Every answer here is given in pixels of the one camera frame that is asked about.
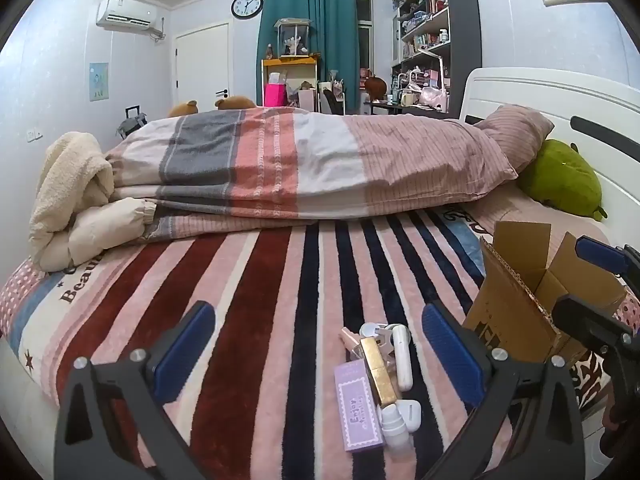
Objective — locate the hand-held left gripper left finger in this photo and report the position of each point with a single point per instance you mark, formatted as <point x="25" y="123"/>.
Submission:
<point x="184" y="347"/>

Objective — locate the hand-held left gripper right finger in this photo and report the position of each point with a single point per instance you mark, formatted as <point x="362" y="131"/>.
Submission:
<point x="450" y="355"/>

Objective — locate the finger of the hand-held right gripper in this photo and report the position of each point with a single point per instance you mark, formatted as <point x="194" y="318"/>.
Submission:
<point x="590" y="320"/>
<point x="600" y="254"/>

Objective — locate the white tube applicator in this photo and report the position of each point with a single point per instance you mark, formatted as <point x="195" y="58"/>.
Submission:
<point x="403" y="360"/>

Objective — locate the small clear plastic item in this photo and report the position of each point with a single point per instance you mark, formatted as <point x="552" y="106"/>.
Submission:
<point x="385" y="342"/>

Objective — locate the white earbud case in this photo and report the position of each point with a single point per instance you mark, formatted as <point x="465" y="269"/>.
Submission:
<point x="409" y="415"/>

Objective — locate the gold rectangular case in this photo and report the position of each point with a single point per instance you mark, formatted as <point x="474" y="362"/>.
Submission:
<point x="379" y="372"/>

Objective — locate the brown cardboard box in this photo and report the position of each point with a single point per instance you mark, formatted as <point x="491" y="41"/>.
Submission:
<point x="510" y="305"/>

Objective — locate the white round case blue inside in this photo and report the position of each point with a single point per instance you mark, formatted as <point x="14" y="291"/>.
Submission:
<point x="369" y="330"/>

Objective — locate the small white bottle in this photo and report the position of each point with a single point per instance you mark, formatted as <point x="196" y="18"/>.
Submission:
<point x="395" y="430"/>

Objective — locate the pink cosmetic bottle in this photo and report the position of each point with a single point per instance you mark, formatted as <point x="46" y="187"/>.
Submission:
<point x="352" y="344"/>

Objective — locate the purple printed carton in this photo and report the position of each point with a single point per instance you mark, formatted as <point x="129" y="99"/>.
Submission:
<point x="357" y="410"/>

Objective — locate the zebra print cloth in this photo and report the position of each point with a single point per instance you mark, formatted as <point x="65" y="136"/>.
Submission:
<point x="590" y="375"/>

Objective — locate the striped plush blanket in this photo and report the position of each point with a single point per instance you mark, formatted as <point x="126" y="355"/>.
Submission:
<point x="260" y="320"/>

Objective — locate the green plush toy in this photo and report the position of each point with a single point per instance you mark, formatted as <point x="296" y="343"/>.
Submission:
<point x="565" y="180"/>

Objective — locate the flat pink pillow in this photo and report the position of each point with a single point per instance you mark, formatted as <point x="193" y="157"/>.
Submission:
<point x="520" y="210"/>

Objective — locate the pink striped pillow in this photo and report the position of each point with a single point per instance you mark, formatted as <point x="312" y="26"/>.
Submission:
<point x="517" y="132"/>

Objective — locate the white bed headboard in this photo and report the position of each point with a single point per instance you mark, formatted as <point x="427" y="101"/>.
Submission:
<point x="590" y="105"/>

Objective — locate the folded striped quilt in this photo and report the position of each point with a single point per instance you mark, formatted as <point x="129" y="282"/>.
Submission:
<point x="300" y="160"/>

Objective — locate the black suitcase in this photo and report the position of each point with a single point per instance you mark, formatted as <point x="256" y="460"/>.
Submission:
<point x="131" y="122"/>

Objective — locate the brown plush bear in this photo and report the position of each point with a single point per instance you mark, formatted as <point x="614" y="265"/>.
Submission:
<point x="235" y="103"/>
<point x="184" y="110"/>

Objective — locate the cluttered desk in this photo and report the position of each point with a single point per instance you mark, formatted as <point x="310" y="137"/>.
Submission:
<point x="400" y="106"/>

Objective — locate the tall dark bookshelf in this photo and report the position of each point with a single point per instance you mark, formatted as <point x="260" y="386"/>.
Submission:
<point x="462" y="35"/>

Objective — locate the pink gift bag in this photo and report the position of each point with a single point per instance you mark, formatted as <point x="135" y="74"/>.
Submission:
<point x="275" y="95"/>

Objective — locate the brown round vase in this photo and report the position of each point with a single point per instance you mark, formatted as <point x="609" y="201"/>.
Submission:
<point x="375" y="85"/>

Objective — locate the white door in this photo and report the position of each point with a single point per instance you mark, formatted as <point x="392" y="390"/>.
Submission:
<point x="202" y="65"/>

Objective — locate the yellow shelf unit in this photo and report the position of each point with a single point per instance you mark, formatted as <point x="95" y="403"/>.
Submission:
<point x="290" y="67"/>

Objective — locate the glass display case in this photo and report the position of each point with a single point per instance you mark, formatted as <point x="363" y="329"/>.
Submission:
<point x="293" y="37"/>

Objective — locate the white air conditioner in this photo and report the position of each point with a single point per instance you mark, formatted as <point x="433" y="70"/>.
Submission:
<point x="125" y="14"/>

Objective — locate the teal curtain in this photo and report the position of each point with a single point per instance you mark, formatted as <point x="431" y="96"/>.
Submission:
<point x="320" y="35"/>

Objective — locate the small blue wall poster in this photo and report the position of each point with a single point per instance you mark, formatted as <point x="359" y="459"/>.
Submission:
<point x="99" y="82"/>

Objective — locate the round wall clock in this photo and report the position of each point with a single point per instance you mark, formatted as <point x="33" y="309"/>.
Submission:
<point x="247" y="5"/>

